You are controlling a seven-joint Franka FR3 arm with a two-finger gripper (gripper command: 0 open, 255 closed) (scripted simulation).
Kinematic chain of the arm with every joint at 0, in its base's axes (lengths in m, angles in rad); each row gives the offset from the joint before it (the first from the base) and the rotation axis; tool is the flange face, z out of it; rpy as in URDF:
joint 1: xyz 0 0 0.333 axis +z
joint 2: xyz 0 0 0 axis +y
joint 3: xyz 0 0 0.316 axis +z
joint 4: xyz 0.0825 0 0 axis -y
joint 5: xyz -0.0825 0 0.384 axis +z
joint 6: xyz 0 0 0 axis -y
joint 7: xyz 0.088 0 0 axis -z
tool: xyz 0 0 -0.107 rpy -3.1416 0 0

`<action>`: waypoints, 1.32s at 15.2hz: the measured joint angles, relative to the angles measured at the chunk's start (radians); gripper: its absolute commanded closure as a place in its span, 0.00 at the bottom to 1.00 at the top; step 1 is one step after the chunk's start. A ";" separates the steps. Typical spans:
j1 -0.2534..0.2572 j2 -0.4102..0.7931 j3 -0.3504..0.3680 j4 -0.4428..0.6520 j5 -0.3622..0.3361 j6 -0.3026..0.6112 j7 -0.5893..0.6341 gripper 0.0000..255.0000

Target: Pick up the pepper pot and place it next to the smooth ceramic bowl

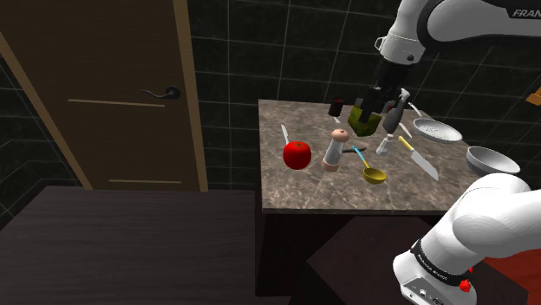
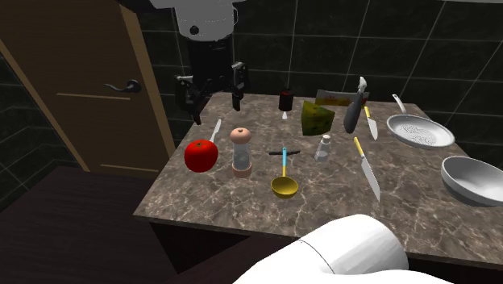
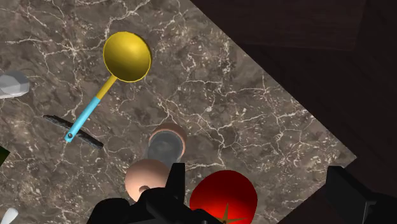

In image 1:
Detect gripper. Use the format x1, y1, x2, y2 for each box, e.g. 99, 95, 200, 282
358, 58, 411, 125

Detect olive green block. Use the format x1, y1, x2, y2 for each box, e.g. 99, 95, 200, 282
347, 105, 383, 138

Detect white salt shaker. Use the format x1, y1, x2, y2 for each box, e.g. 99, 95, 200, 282
375, 133, 396, 158

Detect glass pepper mill pink caps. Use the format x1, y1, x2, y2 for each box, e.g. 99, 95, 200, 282
321, 127, 351, 173

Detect red tomato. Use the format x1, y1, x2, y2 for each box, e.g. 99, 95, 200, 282
282, 140, 313, 172

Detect grey bowl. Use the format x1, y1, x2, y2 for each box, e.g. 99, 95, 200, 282
466, 145, 522, 178

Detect orange wooden object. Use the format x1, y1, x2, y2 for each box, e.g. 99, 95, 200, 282
525, 86, 541, 107

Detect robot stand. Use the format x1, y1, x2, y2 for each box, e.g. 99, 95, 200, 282
481, 252, 541, 305

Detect grey pan with handle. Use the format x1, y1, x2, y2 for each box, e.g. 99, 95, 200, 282
407, 101, 464, 145

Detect yellow handled knife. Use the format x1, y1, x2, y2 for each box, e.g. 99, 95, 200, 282
397, 134, 440, 182

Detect yellow ladle with blue handle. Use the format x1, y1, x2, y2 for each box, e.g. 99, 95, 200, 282
351, 145, 388, 186

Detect brown door with black handle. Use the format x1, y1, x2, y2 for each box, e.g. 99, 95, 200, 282
0, 0, 209, 193

